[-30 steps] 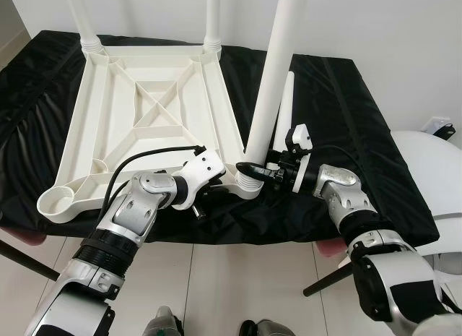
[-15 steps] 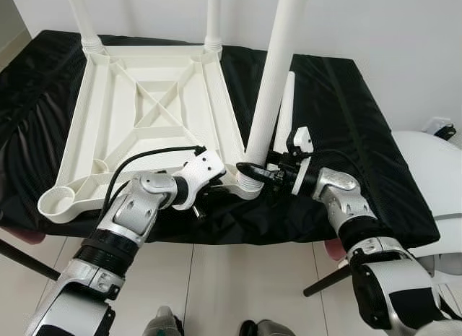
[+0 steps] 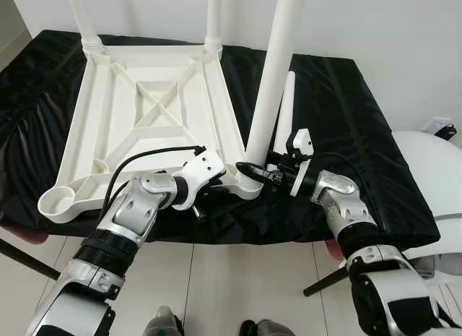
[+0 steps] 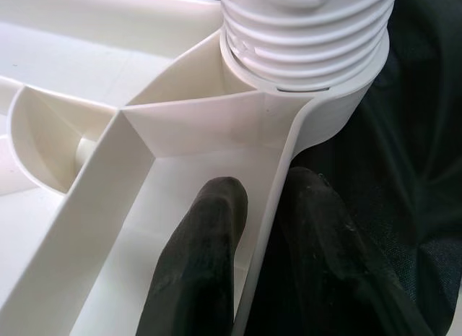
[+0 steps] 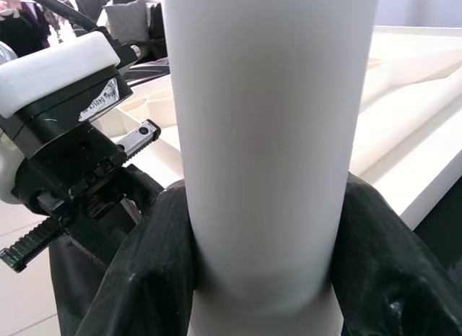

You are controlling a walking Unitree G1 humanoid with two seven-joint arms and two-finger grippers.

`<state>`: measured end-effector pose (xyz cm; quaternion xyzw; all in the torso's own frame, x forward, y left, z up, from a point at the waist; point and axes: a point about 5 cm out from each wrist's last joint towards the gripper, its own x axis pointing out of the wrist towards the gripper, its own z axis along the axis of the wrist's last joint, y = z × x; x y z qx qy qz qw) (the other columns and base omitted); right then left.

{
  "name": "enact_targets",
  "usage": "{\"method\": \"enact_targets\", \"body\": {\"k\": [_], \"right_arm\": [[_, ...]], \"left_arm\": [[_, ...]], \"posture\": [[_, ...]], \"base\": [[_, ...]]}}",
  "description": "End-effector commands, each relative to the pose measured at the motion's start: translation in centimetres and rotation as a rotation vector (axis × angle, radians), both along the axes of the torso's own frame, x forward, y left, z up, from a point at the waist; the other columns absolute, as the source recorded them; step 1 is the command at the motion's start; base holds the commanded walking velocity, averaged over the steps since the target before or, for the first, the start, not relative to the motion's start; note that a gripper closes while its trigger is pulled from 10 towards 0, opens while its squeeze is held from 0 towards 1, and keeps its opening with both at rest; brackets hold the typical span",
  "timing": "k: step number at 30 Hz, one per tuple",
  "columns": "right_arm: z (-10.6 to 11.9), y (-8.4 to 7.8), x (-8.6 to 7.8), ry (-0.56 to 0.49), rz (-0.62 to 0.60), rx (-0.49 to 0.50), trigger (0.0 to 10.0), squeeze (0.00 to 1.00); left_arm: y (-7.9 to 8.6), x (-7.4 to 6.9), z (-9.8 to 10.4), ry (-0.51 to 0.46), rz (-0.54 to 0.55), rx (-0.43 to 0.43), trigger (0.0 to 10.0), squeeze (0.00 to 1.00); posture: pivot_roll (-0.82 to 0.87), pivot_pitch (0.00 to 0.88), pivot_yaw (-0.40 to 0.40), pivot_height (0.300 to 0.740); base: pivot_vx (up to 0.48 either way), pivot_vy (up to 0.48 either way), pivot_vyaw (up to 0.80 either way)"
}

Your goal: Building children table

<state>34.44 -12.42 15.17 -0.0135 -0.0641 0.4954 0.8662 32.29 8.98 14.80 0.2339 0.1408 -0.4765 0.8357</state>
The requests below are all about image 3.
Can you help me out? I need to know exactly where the black power plug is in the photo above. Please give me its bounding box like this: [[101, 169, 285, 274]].
[[436, 123, 458, 141]]

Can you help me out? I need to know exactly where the black table cover cloth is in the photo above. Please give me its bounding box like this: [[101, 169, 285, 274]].
[[0, 29, 442, 269]]

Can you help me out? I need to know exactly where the red round object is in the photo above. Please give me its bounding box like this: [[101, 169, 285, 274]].
[[324, 238, 347, 262], [20, 231, 50, 245]]

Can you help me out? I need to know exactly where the white wall socket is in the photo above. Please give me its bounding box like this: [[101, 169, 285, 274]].
[[426, 117, 450, 134]]

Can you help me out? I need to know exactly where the white domed appliance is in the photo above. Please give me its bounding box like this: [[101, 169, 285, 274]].
[[393, 129, 462, 279]]

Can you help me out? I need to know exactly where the white plastic children table top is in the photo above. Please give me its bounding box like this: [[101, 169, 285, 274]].
[[38, 46, 265, 223]]

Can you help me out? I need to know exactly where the white plastic table leg tube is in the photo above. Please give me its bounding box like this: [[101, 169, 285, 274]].
[[273, 70, 298, 163], [238, 0, 309, 191], [66, 0, 106, 55], [204, 0, 224, 52]]

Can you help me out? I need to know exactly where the grey robot left foot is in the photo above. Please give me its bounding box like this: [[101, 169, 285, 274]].
[[144, 306, 181, 336]]

